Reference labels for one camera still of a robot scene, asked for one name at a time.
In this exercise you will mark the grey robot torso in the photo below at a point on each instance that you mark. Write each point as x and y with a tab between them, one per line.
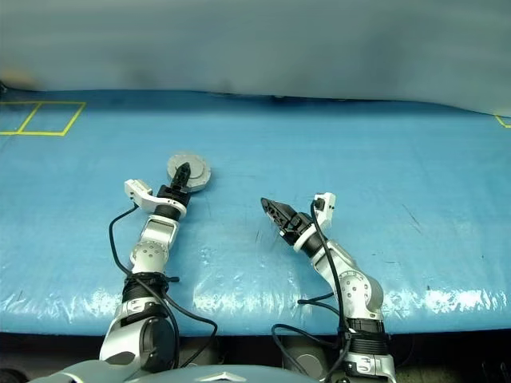
223	375

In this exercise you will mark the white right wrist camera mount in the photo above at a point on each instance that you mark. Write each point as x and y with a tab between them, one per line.
326	211

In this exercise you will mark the dark rounded grey shape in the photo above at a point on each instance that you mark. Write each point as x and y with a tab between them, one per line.
305	357

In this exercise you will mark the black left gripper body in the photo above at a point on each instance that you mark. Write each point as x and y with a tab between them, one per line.
173	195

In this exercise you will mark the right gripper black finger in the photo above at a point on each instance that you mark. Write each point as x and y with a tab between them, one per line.
281	209
276	222

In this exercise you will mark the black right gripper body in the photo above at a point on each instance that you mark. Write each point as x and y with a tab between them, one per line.
297	229

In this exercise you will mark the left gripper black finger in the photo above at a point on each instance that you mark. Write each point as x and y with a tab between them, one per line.
178	179
186	179

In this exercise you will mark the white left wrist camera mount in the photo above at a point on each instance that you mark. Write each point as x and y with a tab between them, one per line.
139	195

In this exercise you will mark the grey motor housing lid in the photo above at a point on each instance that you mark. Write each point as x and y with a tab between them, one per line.
198	164

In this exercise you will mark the grey round motor housing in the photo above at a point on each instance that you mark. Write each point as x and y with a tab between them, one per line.
206	181

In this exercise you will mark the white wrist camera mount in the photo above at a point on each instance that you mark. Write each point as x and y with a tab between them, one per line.
139	195
326	211

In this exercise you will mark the blue plastic table cover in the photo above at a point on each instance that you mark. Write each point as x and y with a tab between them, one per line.
319	167

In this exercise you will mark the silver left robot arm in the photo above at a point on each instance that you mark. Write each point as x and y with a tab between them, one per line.
153	247

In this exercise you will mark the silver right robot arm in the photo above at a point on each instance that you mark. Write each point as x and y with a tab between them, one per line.
351	283

